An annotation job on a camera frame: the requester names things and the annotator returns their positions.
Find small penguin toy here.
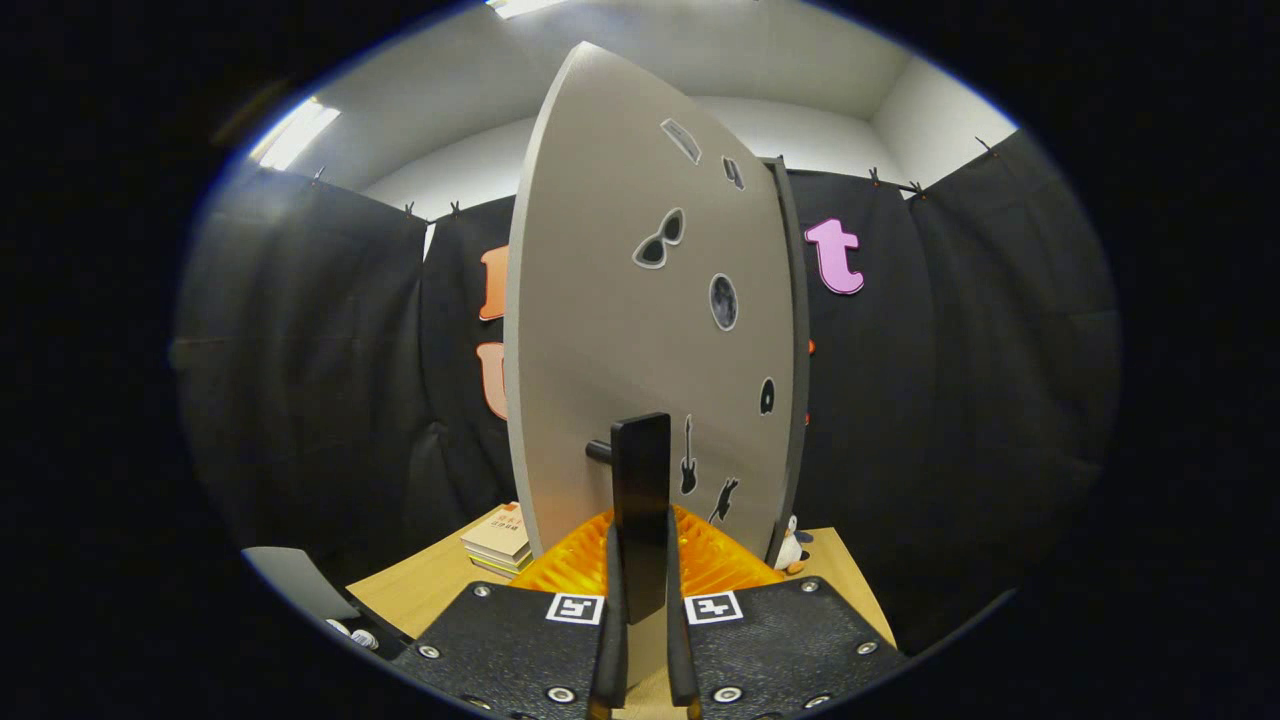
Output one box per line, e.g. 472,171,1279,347
775,515,813,576

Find narrow ceiling light panel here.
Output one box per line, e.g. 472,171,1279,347
248,97,341,171

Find white paper tags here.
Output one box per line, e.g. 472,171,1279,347
325,618,381,651

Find black backdrop cloth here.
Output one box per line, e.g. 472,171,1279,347
170,130,1121,651

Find dark grey shoe cabinet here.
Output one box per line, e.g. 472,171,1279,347
765,155,813,571

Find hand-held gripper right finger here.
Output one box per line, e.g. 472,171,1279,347
664,505,909,720

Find beige shoe cabinet door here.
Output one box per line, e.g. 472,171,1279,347
503,40,798,626

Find black door handle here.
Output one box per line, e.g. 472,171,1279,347
585,412,673,626

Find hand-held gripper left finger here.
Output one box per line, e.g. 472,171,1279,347
392,508,631,720

